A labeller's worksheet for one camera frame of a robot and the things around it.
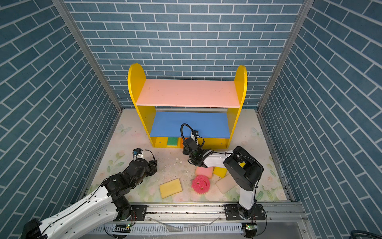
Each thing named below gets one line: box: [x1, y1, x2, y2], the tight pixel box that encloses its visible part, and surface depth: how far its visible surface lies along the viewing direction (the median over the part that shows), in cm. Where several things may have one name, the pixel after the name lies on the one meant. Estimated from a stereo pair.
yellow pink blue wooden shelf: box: [127, 63, 248, 149], surface depth 75 cm
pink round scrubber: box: [191, 174, 211, 195], surface depth 82 cm
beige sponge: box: [215, 173, 238, 195], surface depth 84 cm
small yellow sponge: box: [212, 166, 228, 179], surface depth 88 cm
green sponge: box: [167, 137, 179, 146], surface depth 101 cm
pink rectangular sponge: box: [194, 166, 214, 179], surface depth 88 cm
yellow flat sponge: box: [159, 177, 183, 199], surface depth 83 cm
